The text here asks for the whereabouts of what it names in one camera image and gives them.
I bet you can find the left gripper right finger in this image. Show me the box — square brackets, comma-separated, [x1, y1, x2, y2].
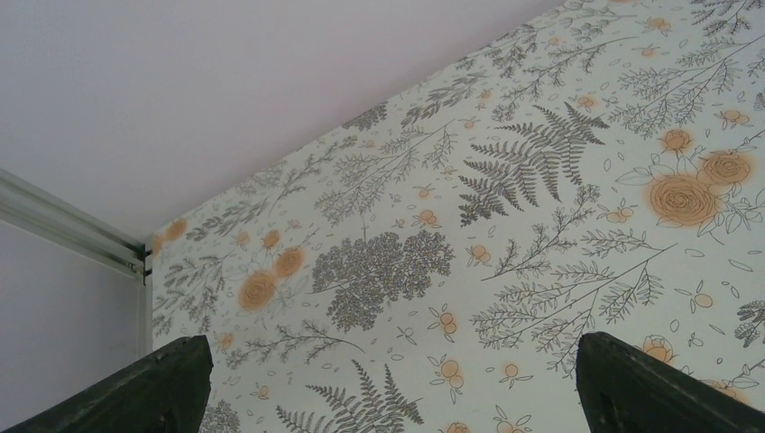
[576, 332, 764, 432]

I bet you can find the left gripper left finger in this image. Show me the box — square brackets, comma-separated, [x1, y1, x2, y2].
[7, 335, 213, 432]

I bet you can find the floral patterned table mat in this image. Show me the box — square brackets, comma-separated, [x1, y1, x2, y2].
[152, 1, 764, 432]

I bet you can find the aluminium corner frame post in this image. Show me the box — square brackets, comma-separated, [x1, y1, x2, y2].
[1, 170, 152, 356]

